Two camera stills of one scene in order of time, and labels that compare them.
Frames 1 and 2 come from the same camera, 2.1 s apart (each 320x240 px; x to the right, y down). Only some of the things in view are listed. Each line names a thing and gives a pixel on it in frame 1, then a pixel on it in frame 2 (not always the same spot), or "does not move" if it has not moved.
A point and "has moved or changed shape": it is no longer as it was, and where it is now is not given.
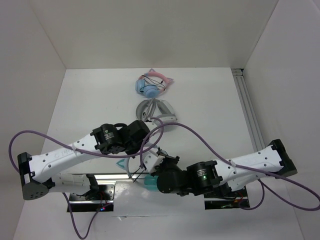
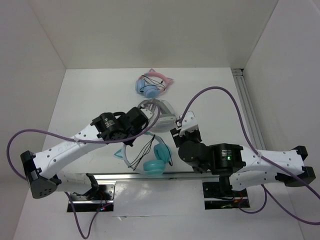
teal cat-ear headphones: (150, 181) has moved or changed shape
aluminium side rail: (247, 105) does not move
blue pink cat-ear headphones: (151, 83) does not move
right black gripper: (174, 159) → (177, 139)
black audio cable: (141, 173) → (144, 151)
